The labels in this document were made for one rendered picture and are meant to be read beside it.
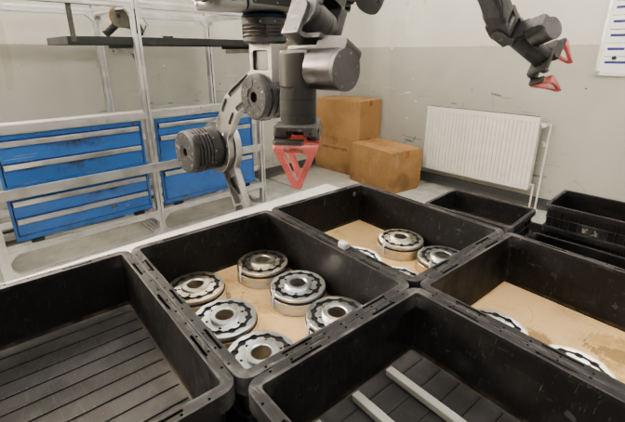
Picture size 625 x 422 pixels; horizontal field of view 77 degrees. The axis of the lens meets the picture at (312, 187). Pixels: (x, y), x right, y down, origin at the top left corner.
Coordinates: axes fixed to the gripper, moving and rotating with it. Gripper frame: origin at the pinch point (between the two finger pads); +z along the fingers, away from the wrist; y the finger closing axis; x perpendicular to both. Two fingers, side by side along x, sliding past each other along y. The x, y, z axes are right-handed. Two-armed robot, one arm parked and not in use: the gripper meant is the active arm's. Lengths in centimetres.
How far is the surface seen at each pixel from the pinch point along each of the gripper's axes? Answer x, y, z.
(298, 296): 0.1, -2.6, 20.9
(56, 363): 34.3, -17.8, 24.1
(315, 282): -2.6, 1.9, 20.5
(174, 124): 100, 180, 20
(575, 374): -33.0, -25.0, 14.2
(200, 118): 88, 195, 18
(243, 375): 3.1, -28.1, 14.2
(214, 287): 15.6, -0.9, 20.9
